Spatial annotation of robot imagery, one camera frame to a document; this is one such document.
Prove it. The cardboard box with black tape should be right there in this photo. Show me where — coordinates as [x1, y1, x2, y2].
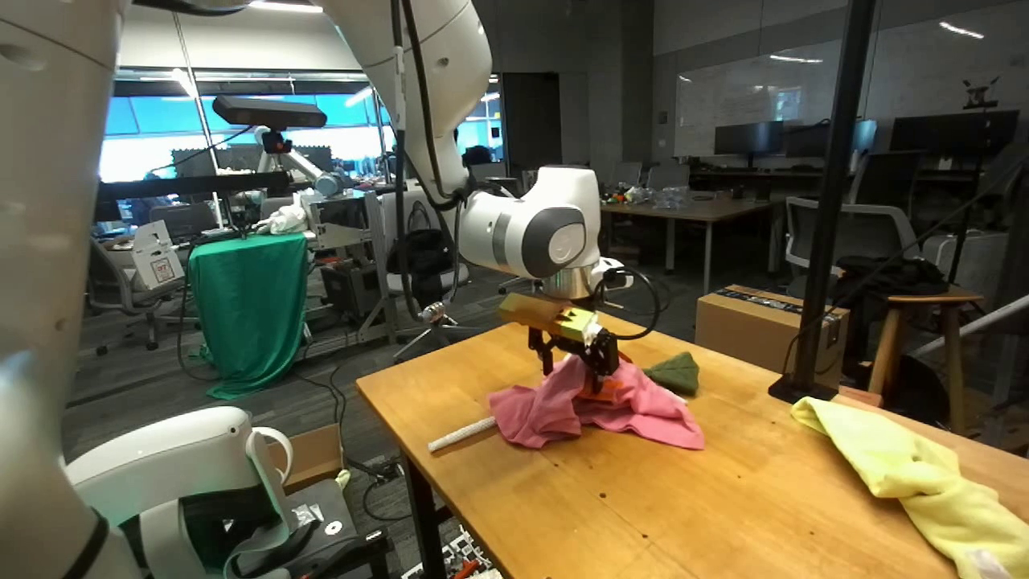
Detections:
[691, 282, 851, 379]

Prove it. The wooden stool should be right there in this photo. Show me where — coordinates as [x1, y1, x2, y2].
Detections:
[864, 289, 984, 432]

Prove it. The black box with sticker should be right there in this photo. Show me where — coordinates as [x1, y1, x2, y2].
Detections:
[282, 475, 395, 579]

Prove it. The magenta pink cloth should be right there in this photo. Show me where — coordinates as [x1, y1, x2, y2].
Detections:
[486, 349, 708, 452]

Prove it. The white crumpled object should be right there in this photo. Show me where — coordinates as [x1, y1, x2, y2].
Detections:
[254, 204, 317, 237]

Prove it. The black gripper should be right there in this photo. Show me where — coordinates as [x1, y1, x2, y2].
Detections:
[523, 319, 625, 404]

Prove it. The white office chair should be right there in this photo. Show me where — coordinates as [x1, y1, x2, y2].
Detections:
[781, 192, 928, 275]

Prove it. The black office chair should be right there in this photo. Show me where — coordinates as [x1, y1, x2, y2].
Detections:
[384, 226, 466, 362]

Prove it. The green draped cloth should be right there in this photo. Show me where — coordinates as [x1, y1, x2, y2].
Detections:
[188, 230, 317, 404]

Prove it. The small brown box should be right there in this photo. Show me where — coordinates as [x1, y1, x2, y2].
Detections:
[280, 421, 347, 495]

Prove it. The black stereo camera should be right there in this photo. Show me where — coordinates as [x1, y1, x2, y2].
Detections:
[210, 94, 332, 136]

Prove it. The white flexible tube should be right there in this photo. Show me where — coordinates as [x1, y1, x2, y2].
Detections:
[426, 414, 498, 455]

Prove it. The black bag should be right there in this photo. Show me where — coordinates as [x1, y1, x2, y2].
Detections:
[832, 254, 952, 324]

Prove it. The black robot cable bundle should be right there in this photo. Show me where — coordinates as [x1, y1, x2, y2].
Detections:
[388, 0, 667, 347]

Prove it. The white sign board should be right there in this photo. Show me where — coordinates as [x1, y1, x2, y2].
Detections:
[127, 220, 188, 296]

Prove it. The wooden office table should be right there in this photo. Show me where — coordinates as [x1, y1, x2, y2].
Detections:
[600, 191, 774, 294]

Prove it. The black table leg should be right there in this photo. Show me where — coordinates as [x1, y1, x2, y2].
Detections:
[403, 459, 451, 579]

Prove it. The black metal frame bar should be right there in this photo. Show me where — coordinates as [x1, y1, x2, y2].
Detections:
[101, 167, 299, 206]

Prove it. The wide black computer monitor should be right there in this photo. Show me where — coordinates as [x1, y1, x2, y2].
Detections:
[887, 110, 1023, 167]

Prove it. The red radish plush toy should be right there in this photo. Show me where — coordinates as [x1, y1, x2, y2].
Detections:
[581, 349, 701, 404]

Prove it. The light yellow cloth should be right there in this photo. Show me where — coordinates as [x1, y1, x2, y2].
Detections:
[788, 397, 1029, 579]

